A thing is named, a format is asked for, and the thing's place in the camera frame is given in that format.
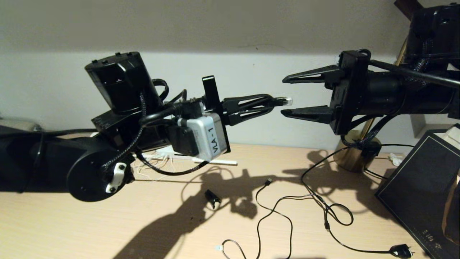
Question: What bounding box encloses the black plastic connector block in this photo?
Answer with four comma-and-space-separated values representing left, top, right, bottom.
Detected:
354, 141, 381, 159

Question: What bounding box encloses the white router with four antennas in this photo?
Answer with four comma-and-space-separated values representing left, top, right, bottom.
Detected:
142, 149, 238, 166

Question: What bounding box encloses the black USB cable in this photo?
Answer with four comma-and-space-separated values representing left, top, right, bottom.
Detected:
255, 179, 329, 259

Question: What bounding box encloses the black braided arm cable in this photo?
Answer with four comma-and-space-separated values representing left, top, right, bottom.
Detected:
104, 94, 210, 177
341, 115, 399, 149

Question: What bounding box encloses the black cable with white tip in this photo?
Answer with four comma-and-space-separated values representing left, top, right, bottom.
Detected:
216, 238, 248, 259

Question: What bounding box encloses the brass desk lamp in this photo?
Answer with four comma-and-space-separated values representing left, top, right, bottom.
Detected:
338, 0, 424, 172

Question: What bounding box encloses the dark gift bag brown handle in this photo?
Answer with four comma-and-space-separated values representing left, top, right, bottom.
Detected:
376, 124, 460, 259

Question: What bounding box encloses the small black clip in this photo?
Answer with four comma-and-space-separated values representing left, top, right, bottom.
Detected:
205, 189, 221, 209

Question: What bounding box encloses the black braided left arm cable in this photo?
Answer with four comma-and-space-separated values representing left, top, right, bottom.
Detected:
104, 94, 210, 177

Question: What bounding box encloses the white box inside bag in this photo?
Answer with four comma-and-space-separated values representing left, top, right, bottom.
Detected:
440, 131, 460, 151

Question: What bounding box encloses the black lamp power cord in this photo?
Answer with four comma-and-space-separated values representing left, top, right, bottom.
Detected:
300, 144, 414, 258

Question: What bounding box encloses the thin white adapter cable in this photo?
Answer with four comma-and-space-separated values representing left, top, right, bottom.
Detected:
133, 158, 176, 180

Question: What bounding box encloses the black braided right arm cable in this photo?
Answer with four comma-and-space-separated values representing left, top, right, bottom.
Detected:
341, 115, 399, 149

